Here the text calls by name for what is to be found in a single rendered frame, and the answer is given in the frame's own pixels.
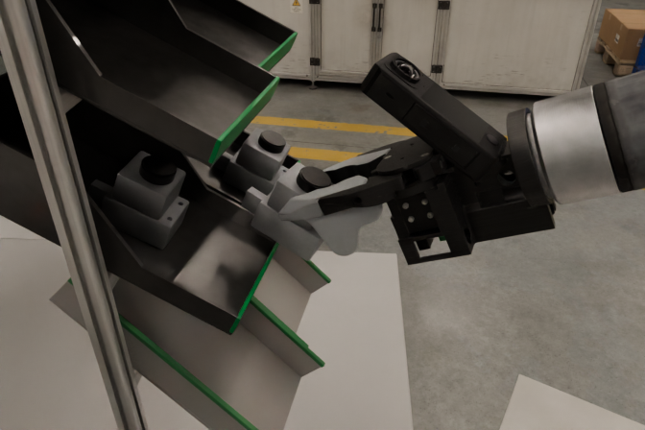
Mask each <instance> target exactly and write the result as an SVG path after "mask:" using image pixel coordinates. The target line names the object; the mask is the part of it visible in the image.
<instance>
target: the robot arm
mask: <svg viewBox="0 0 645 430"><path fill-rule="evenodd" d="M361 91H362V92H363V93H364V94H366V95H367V96H368V97H369V98H371V99H372V100H373V101H374V102H376V103H377V104H378V105H379V106H381V107H382V108H383V109H385V110H386V111H387V112H389V113H390V114H391V116H393V117H394V118H395V119H396V120H398V121H399V122H400V123H401V124H403V125H404V126H405V127H406V128H408V129H409V130H410V131H412V132H413V133H414V134H416V135H417V136H415V137H412V138H409V139H406V140H402V141H398V142H395V143H391V144H388V145H385V146H382V147H380V148H377V149H374V150H371V151H368V152H366V153H363V154H360V155H358V156H356V157H353V158H350V159H348V160H345V161H342V162H340V163H338V164H335V165H333V166H331V167H328V168H326V169H324V170H323V171H324V172H326V173H327V174H328V176H329V177H330V179H331V182H332V183H334V185H331V186H329V187H325V188H322V189H316V190H314V191H312V192H309V193H307V194H304V195H299V196H295V197H293V198H291V199H290V200H289V202H287V203H286V204H285V205H284V207H283V208H282V209H281V210H280V212H279V213H278V216H279V219H280V220H281V221H298V220H304V221H307V222H308V223H309V224H310V225H311V226H312V227H313V228H314V230H316V231H317V232H318V234H319V235H320V236H321V238H322V239H323V240H324V242H325V243H326V244H327V246H329V247H330V249H331V250H332V251H333V252H334V253H336V254H338V255H341V256H348V255H351V254H353V253H355V252H356V250H357V247H358V232H359V229H360V227H362V226H365V225H367V224H370V223H373V222H375V221H377V220H378V219H379V218H380V217H381V215H382V212H383V204H382V203H387V205H388V207H389V209H390V211H391V213H392V216H391V218H390V219H391V221H392V223H393V226H394V229H395V232H396V234H397V236H398V243H399V246H400V247H401V249H402V252H403V254H404V256H405V259H406V261H407V263H408V265H412V264H417V263H423V262H429V261H435V260H441V259H446V258H452V257H458V256H464V255H470V254H471V253H472V250H473V246H474V244H475V243H478V242H483V241H489V240H494V239H499V238H505V237H510V236H516V235H521V234H526V233H532V232H538V231H543V230H548V229H553V228H555V221H554V218H553V214H555V211H556V204H555V201H556V202H557V203H559V204H566V203H574V202H580V201H585V200H590V199H595V198H601V197H605V196H610V195H615V194H621V191H622V193H624V192H629V191H634V190H639V189H644V188H645V70H642V71H638V72H635V73H632V74H629V75H626V76H623V77H619V78H616V79H613V80H609V81H606V82H604V83H599V84H595V85H594V86H592V85H591V86H587V87H584V88H581V89H577V90H574V91H571V92H567V93H564V94H561V95H558V96H555V97H551V98H548V99H545V100H541V101H538V102H535V103H534V104H533V106H532V109H531V110H529V109H528V108H527V107H526V108H522V109H519V110H516V111H512V112H509V113H508V114H507V119H506V127H507V136H508V141H507V138H506V137H505V136H504V135H503V134H501V133H500V132H499V131H497V130H496V129H495V128H493V127H492V126H491V125H490V124H488V123H487V122H486V121H484V120H483V119H482V118H481V117H479V116H478V115H477V114H475V113H474V112H473V111H472V110H470V109H469V108H468V107H466V106H465V105H464V104H462V103H461V102H460V101H459V100H457V99H456V98H455V97H453V96H452V95H451V94H450V93H448V92H447V91H446V90H444V89H443V88H442V87H441V86H439V85H438V84H437V83H435V82H434V81H433V80H431V79H430V78H429V77H428V76H426V75H425V74H424V73H422V72H421V70H419V69H418V68H417V67H416V66H415V65H414V64H413V63H412V62H410V61H409V60H406V59H405V58H403V57H402V56H400V55H399V54H398V53H390V54H389V55H387V56H386V57H384V58H383V59H381V60H379V61H378V62H376V63H375V64H374V65H373V67H372V68H371V70H370V72H369V73H368V75H367V76H366V78H365V79H364V80H363V82H362V84H361ZM435 237H439V239H440V241H445V240H446V242H447V245H448V247H449V249H450V252H445V253H440V254H434V255H428V256H423V257H420V256H419V254H418V250H417V247H416V245H415V243H414V242H415V241H416V243H417V245H418V249H419V250H420V251H423V250H429V249H431V245H432V242H433V240H434V239H433V238H435Z"/></svg>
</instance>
